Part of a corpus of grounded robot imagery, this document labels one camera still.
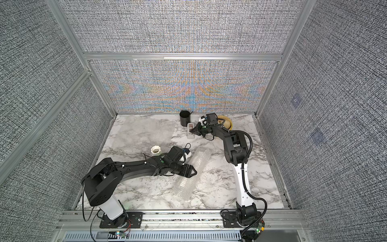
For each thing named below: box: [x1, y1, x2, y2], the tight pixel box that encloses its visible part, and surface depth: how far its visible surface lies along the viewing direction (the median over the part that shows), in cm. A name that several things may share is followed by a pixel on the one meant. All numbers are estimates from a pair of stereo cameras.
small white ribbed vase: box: [150, 145, 161, 154], surface depth 82 cm
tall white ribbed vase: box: [174, 147, 214, 201], surface depth 84 cm
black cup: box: [179, 110, 191, 127], surface depth 112 cm
